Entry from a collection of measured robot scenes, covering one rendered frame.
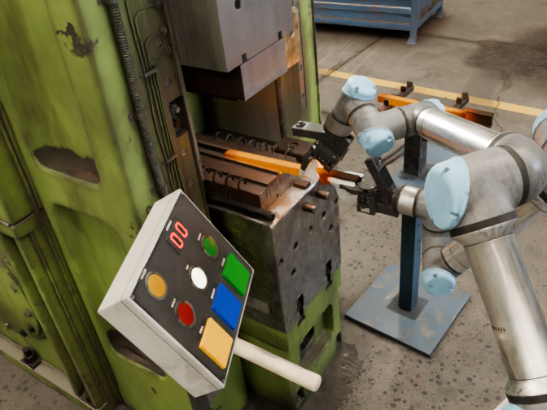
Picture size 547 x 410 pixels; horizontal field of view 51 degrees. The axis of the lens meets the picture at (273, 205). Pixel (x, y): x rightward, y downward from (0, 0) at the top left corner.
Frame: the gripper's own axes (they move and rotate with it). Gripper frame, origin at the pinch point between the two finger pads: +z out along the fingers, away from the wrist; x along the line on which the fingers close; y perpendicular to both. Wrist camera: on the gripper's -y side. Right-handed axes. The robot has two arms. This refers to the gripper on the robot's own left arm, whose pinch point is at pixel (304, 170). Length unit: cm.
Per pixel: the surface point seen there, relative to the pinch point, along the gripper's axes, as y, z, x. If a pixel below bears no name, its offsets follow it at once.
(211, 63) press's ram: -29.0, -26.5, -17.1
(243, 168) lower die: -15.4, 11.1, -3.8
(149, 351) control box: 6, -9, -73
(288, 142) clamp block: -12.2, 10.5, 16.2
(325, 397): 52, 86, -3
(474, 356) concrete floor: 89, 66, 43
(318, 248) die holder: 15.9, 31.7, 7.3
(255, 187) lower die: -8.0, 8.1, -9.4
